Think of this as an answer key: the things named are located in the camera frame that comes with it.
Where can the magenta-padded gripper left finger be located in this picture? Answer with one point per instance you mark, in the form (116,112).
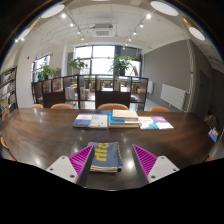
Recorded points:
(63,166)

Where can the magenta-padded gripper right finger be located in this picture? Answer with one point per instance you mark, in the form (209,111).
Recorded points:
(161,166)

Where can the grey towel with yellow letters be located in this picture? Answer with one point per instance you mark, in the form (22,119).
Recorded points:
(105,156)

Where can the purple magazine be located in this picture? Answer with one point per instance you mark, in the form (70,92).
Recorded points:
(163,122)

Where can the tan leather chair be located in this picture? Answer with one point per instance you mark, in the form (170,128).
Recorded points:
(62,106)
(4,143)
(209,159)
(112,106)
(159,109)
(37,106)

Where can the white book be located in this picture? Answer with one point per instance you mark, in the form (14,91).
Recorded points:
(99,122)

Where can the beige book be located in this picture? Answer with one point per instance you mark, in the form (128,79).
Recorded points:
(125,115)

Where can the large bright blue book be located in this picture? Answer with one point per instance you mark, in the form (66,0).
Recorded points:
(115,124)

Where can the dark curved shelf unit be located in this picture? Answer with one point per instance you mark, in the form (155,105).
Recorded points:
(111,98)

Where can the bushy green potted plant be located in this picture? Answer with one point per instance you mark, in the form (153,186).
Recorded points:
(46,71)

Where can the small green potted plant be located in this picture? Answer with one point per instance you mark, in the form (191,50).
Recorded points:
(77,63)

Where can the large green potted plant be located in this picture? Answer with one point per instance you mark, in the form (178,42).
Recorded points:
(120,64)

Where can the white ceiling air conditioner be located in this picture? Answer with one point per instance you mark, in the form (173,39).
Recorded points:
(102,30)

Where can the ceiling spotlights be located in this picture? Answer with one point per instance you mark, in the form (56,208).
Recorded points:
(63,15)

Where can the round white ceiling lamps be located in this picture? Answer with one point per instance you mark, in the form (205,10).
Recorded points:
(164,8)

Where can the white wall radiator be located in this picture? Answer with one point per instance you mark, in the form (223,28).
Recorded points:
(173,96)

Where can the tall wall bookshelf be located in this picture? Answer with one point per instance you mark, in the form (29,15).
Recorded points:
(7,90)

